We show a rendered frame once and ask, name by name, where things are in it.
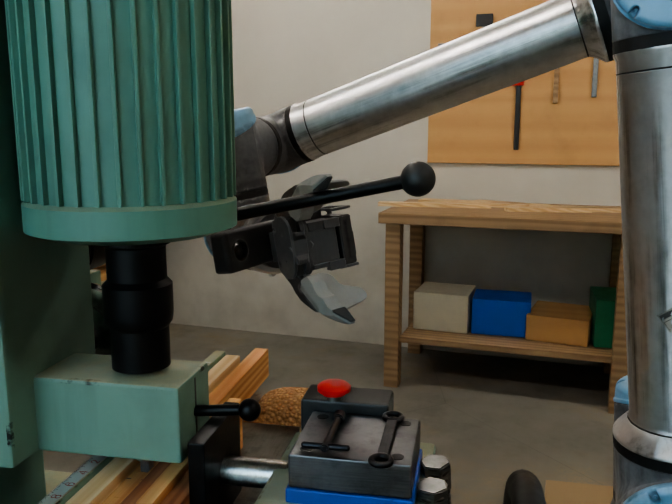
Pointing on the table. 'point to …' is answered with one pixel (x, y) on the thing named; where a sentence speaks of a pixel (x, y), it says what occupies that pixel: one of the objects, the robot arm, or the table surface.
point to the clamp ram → (224, 463)
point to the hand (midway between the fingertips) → (336, 251)
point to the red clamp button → (333, 388)
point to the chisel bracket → (120, 408)
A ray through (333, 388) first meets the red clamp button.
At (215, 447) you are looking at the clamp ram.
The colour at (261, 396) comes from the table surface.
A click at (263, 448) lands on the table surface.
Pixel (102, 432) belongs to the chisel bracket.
